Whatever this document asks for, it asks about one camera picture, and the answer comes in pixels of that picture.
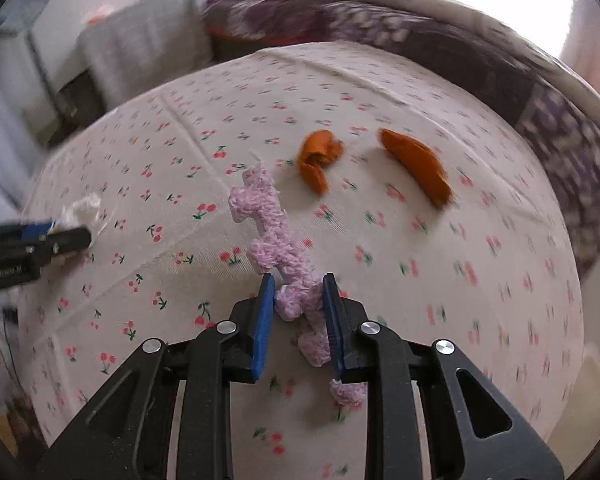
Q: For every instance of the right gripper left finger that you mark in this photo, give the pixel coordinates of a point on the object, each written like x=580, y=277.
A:
x=168, y=405

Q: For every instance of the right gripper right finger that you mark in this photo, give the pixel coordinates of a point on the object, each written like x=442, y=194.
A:
x=429, y=404

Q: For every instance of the white tissue wrapper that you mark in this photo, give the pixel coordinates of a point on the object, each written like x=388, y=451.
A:
x=88, y=212

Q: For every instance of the pink foam strip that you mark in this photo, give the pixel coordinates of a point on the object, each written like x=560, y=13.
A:
x=303, y=293

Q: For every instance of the orange peel piece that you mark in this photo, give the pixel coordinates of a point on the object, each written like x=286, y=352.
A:
x=422, y=163
x=320, y=149

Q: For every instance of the white plastic trash bin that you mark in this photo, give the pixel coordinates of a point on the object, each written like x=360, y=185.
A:
x=578, y=429

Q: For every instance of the grey checked cushion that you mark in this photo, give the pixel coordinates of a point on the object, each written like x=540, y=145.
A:
x=143, y=46

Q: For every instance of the cherry print table cloth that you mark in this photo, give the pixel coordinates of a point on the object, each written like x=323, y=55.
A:
x=493, y=271

